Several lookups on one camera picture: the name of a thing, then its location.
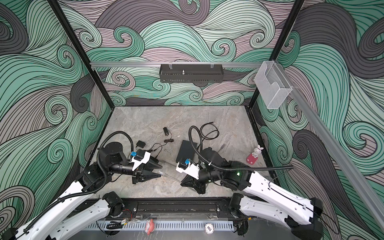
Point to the pink bunny figurine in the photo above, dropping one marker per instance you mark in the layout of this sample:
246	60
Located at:
254	156

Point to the clear acrylic wall box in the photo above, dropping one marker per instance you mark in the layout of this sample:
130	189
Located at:
273	84

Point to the large black network switch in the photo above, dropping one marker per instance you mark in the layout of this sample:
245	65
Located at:
186	151

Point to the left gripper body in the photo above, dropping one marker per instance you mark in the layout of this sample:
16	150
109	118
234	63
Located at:
136	176

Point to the white slotted cable duct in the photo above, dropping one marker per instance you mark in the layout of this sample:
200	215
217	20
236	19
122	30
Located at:
166	226

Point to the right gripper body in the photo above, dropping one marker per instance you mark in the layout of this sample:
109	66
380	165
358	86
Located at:
200	184

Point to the black adapter with bundled cable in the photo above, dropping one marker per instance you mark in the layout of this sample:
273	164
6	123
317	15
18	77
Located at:
169	135

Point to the black perforated wall tray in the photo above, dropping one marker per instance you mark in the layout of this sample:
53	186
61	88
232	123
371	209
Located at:
188	73

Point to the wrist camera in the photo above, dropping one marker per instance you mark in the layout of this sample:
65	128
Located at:
138	158
189	168

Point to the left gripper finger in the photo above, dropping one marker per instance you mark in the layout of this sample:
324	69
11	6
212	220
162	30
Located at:
153	164
151	175

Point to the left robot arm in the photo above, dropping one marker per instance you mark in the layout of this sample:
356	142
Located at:
116	155

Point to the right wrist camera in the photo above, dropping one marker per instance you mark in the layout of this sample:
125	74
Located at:
189	168

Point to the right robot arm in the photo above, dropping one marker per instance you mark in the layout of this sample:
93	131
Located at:
254	195

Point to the small black power adapter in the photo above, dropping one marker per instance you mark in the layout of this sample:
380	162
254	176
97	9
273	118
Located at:
140	145

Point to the round white pink object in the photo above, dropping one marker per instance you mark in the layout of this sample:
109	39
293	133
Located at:
209	229

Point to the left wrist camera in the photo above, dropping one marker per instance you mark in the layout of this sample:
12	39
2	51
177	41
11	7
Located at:
138	158

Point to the pink toy on duct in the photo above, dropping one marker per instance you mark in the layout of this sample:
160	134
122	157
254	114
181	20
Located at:
150	227

